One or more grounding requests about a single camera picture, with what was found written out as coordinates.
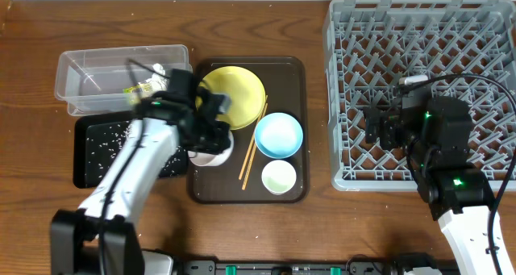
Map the grey dishwasher rack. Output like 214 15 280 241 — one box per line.
322 0 515 191

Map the white cup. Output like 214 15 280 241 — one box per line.
261 160 297 195

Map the dark brown tray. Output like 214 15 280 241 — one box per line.
187 56 309 204

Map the pink white bowl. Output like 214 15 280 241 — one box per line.
187 131 235 167

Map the black waste tray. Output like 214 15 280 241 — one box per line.
72 110 190 190

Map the light blue bowl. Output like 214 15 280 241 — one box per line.
254 112 304 159

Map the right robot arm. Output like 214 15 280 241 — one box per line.
364 96 515 274

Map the clear plastic bin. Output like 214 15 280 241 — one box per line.
54 44 192 116

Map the white tissue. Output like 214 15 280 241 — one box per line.
152 63 167 82

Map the yellow plate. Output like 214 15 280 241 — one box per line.
202 66 266 131

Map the wooden chopstick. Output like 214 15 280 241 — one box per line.
241 102 269 191
239 94 268 180

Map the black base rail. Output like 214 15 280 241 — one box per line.
140 250 460 275

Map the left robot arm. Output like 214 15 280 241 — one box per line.
50 87 231 274

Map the yellow snack wrapper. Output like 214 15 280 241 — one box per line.
123 79 163 98

